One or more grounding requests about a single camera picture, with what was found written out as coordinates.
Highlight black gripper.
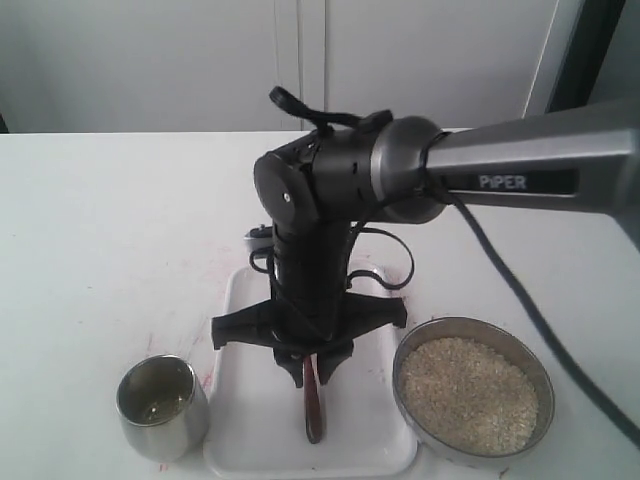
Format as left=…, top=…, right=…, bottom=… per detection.
left=211, top=293, right=407, bottom=388

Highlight brown wooden spoon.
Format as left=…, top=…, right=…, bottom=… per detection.
left=303, top=356, right=325, bottom=445

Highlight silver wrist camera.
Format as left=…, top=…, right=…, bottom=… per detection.
left=244, top=225, right=273, bottom=253

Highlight stainless steel bowl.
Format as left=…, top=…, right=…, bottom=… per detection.
left=116, top=355, right=210, bottom=463

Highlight white rectangular plastic tray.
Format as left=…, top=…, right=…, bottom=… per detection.
left=202, top=261, right=419, bottom=478

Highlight steel bowl of rice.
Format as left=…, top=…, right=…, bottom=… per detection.
left=392, top=317, right=555, bottom=464

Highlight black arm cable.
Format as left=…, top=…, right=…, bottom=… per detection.
left=424, top=164, right=640, bottom=441

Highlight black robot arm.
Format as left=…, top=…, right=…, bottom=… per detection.
left=211, top=100, right=639, bottom=385

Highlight white cabinet doors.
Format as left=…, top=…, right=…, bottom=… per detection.
left=1, top=1, right=558, bottom=133

